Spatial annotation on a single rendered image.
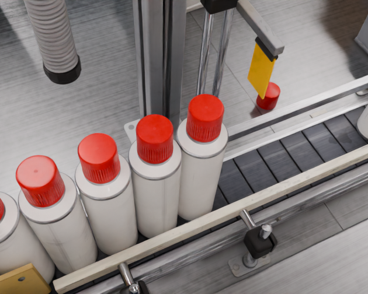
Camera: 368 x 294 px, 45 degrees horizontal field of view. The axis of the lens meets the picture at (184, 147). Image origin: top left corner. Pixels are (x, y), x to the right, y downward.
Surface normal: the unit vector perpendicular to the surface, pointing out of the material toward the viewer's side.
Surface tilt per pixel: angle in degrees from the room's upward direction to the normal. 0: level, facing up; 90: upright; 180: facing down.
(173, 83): 90
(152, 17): 90
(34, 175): 3
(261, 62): 90
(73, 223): 90
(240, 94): 0
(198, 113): 2
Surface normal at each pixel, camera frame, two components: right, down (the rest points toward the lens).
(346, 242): 0.04, -0.54
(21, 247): 0.86, 0.45
